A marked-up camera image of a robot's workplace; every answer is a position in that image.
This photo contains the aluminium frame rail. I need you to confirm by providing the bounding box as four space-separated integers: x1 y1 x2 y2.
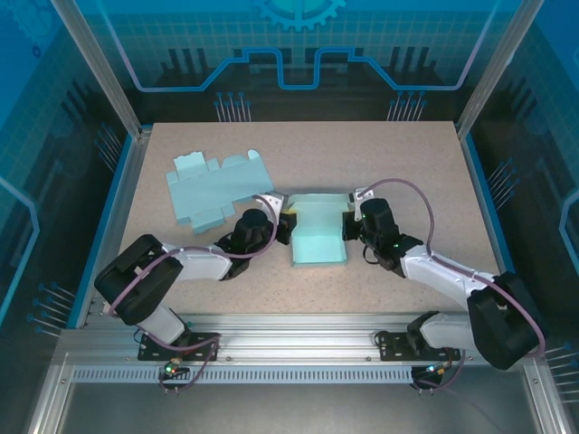
52 311 546 365

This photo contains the grey metal shelf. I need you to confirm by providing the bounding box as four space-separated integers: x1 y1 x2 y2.
58 382 542 434

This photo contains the aluminium side rail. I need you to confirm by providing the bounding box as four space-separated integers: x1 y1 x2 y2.
74 130 153 329

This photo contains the aluminium corner post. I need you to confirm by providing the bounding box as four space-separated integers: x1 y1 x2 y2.
454 0 546 140
48 0 153 140

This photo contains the pale blue paper box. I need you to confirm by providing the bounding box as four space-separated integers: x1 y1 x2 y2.
165 150 276 236
288 193 349 269

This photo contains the slotted grey cable duct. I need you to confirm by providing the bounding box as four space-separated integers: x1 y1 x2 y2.
71 366 416 384

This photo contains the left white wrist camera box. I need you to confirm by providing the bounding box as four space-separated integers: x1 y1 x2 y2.
252 192 287 213

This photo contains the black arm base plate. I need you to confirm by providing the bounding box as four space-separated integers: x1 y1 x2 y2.
138 332 223 363
375 331 462 363

